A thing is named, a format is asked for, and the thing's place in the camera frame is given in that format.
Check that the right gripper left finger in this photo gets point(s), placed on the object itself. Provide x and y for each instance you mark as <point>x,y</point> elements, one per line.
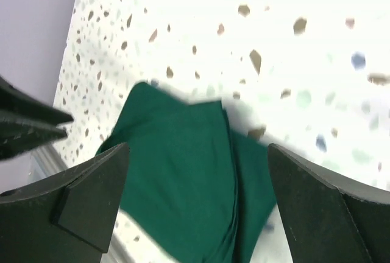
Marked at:
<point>67,217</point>

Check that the green surgical cloth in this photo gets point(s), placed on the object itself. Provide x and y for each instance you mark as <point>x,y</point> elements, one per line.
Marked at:
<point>201,190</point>

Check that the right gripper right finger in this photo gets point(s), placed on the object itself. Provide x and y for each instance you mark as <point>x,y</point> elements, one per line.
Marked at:
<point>328,217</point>

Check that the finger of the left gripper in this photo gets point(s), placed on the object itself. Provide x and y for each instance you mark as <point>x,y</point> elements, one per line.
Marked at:
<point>18,102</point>
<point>19,137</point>

